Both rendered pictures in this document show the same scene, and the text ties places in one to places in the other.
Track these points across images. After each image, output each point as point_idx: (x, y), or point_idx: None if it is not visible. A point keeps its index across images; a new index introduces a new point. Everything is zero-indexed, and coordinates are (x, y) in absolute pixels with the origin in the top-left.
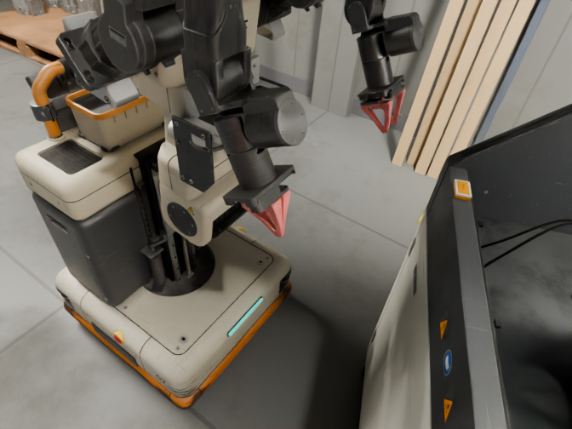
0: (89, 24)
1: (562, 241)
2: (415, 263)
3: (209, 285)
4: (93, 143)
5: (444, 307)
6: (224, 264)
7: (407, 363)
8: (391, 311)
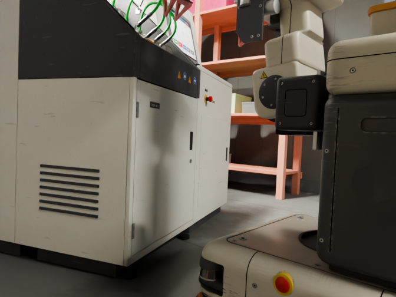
0: None
1: None
2: (148, 103)
3: (296, 232)
4: None
5: (176, 72)
6: (288, 240)
7: (172, 121)
8: (144, 165)
